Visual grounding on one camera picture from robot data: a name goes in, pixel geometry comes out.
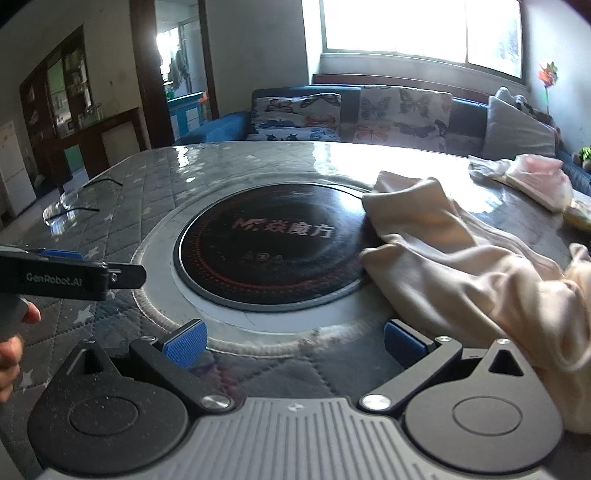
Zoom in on cream long-sleeve sweater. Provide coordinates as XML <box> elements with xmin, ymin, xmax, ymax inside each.
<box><xmin>360</xmin><ymin>171</ymin><xmax>590</xmax><ymax>434</ymax></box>

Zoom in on person's left hand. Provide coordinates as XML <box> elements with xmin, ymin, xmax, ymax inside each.
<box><xmin>0</xmin><ymin>301</ymin><xmax>41</xmax><ymax>403</ymax></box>

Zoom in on black-framed eyeglasses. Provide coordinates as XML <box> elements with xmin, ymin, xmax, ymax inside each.
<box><xmin>42</xmin><ymin>177</ymin><xmax>123</xmax><ymax>227</ymax></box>

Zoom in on white refrigerator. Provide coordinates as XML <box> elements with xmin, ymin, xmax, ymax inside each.
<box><xmin>0</xmin><ymin>122</ymin><xmax>37</xmax><ymax>217</ymax></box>

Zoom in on dark wooden cabinet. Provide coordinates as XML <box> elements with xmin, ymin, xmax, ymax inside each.
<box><xmin>19</xmin><ymin>27</ymin><xmax>147</xmax><ymax>192</ymax></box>

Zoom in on black round induction cooktop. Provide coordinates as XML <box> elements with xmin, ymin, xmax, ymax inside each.
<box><xmin>173</xmin><ymin>183</ymin><xmax>382</xmax><ymax>313</ymax></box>

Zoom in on white crumpled cloth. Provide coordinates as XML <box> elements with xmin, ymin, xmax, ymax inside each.
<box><xmin>468</xmin><ymin>155</ymin><xmax>512</xmax><ymax>184</ymax></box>

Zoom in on folded yellow-green floral garment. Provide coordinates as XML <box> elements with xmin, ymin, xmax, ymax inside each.
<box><xmin>563</xmin><ymin>199</ymin><xmax>591</xmax><ymax>232</ymax></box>

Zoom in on folded pink garment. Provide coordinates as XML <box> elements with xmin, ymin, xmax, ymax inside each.
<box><xmin>505</xmin><ymin>154</ymin><xmax>573</xmax><ymax>213</ymax></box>

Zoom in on blue sofa bench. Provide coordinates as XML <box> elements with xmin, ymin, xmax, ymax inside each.
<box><xmin>176</xmin><ymin>85</ymin><xmax>590</xmax><ymax>194</ymax></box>

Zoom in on grey plain cushion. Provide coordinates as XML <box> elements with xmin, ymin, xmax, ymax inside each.
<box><xmin>481</xmin><ymin>87</ymin><xmax>556</xmax><ymax>160</ymax></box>

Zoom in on right butterfly print pillow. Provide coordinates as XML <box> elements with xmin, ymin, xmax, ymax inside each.
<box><xmin>353</xmin><ymin>85</ymin><xmax>453</xmax><ymax>153</ymax></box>

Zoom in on butterfly print pillow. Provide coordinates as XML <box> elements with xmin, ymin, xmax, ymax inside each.
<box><xmin>353</xmin><ymin>85</ymin><xmax>453</xmax><ymax>153</ymax></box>
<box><xmin>246</xmin><ymin>93</ymin><xmax>342</xmax><ymax>142</ymax></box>

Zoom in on left butterfly print pillow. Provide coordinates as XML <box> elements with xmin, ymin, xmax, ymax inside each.
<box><xmin>246</xmin><ymin>93</ymin><xmax>342</xmax><ymax>142</ymax></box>

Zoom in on colourful pinwheel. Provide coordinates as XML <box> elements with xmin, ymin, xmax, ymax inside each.
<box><xmin>538</xmin><ymin>62</ymin><xmax>558</xmax><ymax>115</ymax></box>

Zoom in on window with frame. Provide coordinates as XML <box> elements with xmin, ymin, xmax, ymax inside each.
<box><xmin>318</xmin><ymin>1</ymin><xmax>524</xmax><ymax>84</ymax></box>

